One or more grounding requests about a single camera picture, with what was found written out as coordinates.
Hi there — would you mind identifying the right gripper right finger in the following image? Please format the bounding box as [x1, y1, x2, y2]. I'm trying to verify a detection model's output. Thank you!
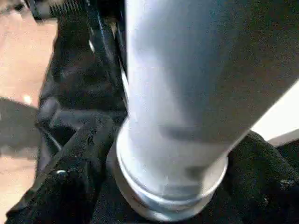
[223, 132, 299, 224]

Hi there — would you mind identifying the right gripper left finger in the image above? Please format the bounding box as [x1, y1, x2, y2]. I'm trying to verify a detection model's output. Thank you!
[5, 114, 117, 224]

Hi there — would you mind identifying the white plastic table top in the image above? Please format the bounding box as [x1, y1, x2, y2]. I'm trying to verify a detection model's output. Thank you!
[250, 79, 299, 148]

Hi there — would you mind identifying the white plastic table leg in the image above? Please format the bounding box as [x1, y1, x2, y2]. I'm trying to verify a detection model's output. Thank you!
[107, 0, 299, 223]

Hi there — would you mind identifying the grey robot foot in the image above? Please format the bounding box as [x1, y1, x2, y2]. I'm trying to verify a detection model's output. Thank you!
[0, 96, 43, 157]

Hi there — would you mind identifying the black mat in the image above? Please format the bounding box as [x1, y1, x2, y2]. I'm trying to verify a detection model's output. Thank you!
[35, 9, 299, 224]

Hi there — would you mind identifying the black folding table frame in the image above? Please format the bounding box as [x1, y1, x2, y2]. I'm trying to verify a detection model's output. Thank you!
[26, 0, 128, 70]

